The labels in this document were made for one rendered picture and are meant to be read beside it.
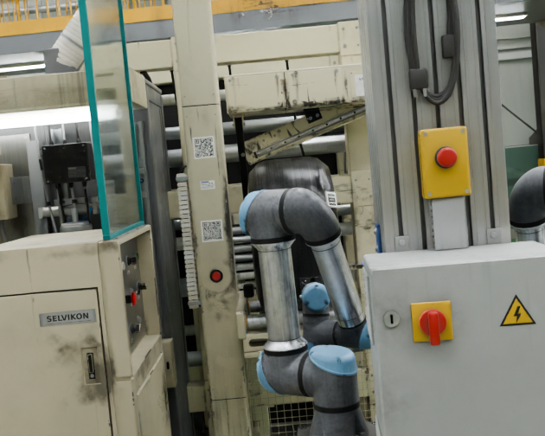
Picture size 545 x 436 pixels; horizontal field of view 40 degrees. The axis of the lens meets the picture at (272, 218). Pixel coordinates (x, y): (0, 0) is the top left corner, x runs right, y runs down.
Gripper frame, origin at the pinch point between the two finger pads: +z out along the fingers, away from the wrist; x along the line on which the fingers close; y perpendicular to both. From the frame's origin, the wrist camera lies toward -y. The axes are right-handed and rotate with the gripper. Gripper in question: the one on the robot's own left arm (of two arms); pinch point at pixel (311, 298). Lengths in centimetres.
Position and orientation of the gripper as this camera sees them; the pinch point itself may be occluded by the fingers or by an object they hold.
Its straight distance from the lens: 242.7
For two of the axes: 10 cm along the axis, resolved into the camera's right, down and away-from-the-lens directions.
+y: -0.9, -9.9, 0.6
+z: 0.1, 0.6, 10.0
